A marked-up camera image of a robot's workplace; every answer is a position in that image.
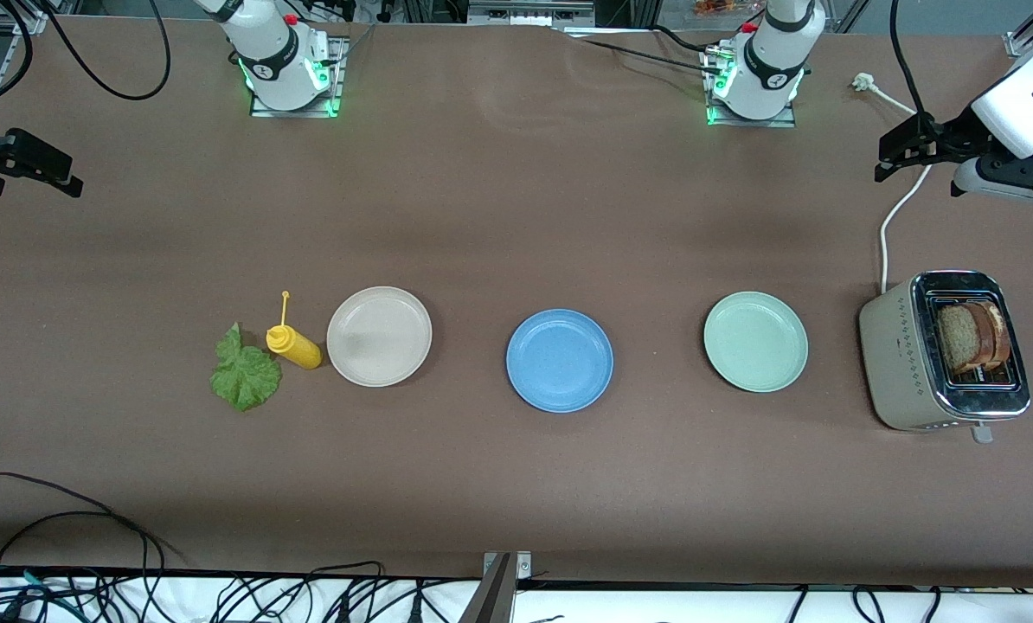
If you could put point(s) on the yellow mustard squeeze bottle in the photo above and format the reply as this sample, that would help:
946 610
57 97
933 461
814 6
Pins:
296 346

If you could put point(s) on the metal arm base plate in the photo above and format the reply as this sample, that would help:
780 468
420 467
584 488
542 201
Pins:
335 95
750 123

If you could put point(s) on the grey power strip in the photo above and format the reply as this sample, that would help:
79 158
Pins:
529 13

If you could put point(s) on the dark grey metal post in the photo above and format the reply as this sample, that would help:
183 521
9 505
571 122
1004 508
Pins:
490 606

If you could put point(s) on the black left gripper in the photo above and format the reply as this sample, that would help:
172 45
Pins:
955 138

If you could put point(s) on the toasted bread slice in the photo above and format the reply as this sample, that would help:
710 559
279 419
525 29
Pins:
958 337
998 333

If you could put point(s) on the beige plate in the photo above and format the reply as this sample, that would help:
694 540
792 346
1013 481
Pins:
378 337

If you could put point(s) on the orange packet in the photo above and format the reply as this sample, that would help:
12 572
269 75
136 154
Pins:
715 7

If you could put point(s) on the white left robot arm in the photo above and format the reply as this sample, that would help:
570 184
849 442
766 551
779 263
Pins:
759 102

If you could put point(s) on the mint green plate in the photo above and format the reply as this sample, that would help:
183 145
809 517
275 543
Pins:
754 342

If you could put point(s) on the silver metal bracket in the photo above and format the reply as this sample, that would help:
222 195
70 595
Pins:
523 567

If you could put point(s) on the blue plate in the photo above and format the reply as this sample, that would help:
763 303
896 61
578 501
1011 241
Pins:
560 359

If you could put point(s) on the beige chrome toaster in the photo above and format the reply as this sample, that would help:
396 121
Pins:
893 363

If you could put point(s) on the green lettuce leaf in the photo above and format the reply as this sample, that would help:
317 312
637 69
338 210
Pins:
244 376

